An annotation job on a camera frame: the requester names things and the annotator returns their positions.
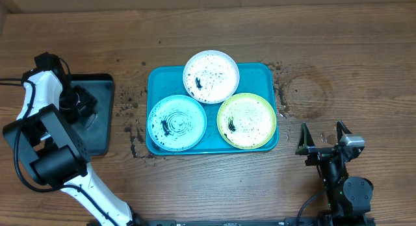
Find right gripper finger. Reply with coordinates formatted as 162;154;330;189
295;122;315;155
336;120;351;142

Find light blue plate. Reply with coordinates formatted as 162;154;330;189
147;95;207;152

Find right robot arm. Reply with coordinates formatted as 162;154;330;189
295;120;374;225

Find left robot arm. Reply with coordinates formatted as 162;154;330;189
3;68;147;225

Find black water tray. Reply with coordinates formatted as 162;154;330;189
71;73;114;156

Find teal plastic tray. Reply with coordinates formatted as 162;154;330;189
146;62;276;156

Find yellow-green rimmed plate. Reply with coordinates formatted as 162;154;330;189
216;93;278;150

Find white speckled plate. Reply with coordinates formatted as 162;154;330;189
183;50;240;104

